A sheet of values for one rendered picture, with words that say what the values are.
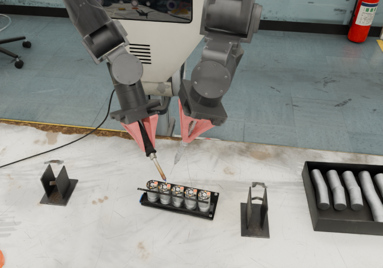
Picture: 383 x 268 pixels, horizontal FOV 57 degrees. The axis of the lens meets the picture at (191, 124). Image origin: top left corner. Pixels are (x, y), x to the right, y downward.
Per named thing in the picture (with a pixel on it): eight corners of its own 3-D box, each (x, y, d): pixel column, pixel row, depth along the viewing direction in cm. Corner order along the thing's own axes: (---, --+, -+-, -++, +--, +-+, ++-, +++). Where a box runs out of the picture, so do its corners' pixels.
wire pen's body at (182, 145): (181, 162, 70) (200, 118, 64) (173, 161, 69) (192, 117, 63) (179, 157, 71) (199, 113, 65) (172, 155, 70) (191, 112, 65)
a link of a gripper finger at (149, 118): (168, 145, 76) (155, 104, 74) (137, 158, 73) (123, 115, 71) (157, 142, 82) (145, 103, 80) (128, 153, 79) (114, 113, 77)
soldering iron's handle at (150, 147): (155, 154, 78) (131, 109, 83) (157, 149, 76) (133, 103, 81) (146, 158, 77) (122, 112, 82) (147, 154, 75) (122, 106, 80)
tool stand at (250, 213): (265, 226, 78) (268, 177, 77) (272, 245, 68) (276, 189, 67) (239, 224, 78) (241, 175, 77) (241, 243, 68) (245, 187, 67)
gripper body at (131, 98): (163, 107, 75) (154, 73, 73) (118, 123, 71) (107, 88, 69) (153, 106, 81) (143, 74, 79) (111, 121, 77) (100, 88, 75)
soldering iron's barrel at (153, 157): (167, 179, 75) (154, 154, 78) (168, 177, 74) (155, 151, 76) (161, 182, 75) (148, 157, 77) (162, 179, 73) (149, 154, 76)
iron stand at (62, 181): (77, 198, 83) (79, 157, 82) (60, 210, 75) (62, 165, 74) (53, 195, 84) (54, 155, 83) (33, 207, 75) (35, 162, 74)
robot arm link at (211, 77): (263, 2, 54) (208, -7, 55) (257, 20, 44) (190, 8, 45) (248, 74, 60) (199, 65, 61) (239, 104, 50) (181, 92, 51)
